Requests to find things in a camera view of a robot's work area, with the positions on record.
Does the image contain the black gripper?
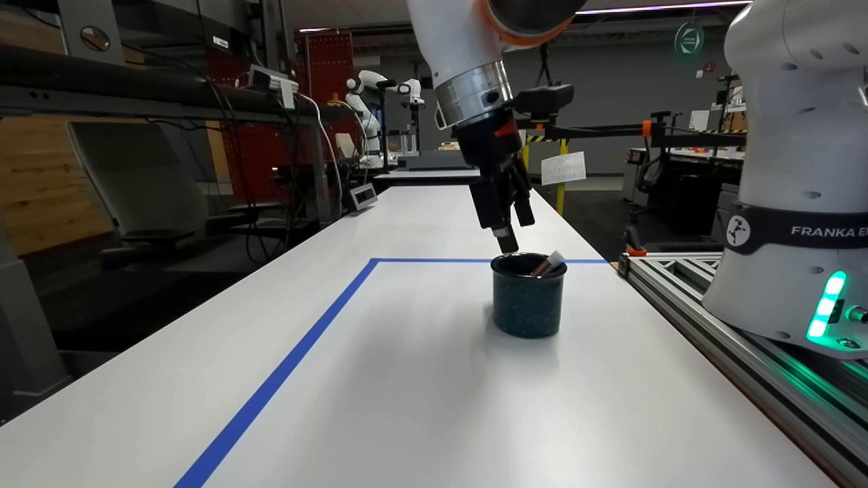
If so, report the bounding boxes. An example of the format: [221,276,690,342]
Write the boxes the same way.
[452,111,538,254]

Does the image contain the dark teal speckled mug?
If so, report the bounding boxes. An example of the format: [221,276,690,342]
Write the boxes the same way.
[490,250,571,342]

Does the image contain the white paper sign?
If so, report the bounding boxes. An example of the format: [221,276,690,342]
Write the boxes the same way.
[540,150,591,191]

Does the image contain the black orange clamp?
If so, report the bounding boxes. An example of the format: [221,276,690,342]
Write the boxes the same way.
[622,225,648,261]

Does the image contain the small grey box device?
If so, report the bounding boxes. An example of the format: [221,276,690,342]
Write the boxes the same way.
[347,180,380,215]

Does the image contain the small white background robot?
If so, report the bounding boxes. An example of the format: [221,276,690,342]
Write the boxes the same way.
[342,65,429,170]

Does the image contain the black cart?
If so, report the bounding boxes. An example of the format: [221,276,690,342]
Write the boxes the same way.
[622,143,750,254]

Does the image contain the red cabinet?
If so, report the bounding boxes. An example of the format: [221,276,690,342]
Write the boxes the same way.
[203,25,358,207]

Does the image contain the round teal sign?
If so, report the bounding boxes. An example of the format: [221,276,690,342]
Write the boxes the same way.
[674,23,715,65]

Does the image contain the white power strip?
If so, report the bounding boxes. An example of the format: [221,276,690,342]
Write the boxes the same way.
[244,62,302,111]

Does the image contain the long blue tape strip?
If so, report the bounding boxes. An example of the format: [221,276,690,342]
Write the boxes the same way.
[171,254,384,488]

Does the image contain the grey curved panel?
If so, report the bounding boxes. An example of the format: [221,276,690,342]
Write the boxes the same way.
[72,117,212,241]

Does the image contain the black shelf beam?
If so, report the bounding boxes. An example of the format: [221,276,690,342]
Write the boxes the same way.
[0,39,316,126]

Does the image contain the grey box with round badge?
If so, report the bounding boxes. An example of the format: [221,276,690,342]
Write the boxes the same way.
[56,0,127,65]

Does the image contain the light wooden panel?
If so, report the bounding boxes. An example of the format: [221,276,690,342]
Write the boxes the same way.
[0,111,121,258]

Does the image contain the grey cabinet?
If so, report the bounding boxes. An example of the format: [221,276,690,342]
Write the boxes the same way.
[0,241,72,417]

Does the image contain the yellow post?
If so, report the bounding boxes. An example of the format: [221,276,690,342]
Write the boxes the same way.
[551,134,574,220]

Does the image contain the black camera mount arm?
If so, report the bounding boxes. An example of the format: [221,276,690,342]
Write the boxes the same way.
[523,111,754,153]

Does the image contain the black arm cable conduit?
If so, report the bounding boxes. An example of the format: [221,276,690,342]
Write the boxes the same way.
[538,39,556,90]

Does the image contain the white hanging cable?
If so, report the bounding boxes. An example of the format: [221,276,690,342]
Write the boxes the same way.
[294,90,351,215]

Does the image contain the aluminium rail base frame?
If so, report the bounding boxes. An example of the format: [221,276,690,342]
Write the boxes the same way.
[622,250,868,488]

